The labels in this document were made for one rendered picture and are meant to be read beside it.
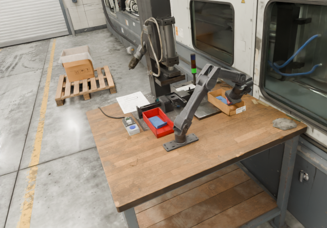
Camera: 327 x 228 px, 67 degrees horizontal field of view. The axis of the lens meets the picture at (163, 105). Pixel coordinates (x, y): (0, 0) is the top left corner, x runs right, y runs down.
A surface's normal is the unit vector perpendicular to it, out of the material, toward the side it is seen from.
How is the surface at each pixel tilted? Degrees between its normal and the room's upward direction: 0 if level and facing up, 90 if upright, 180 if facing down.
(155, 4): 90
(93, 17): 90
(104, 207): 0
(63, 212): 0
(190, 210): 0
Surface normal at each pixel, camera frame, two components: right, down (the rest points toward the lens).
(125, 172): -0.12, -0.87
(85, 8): 0.34, 0.41
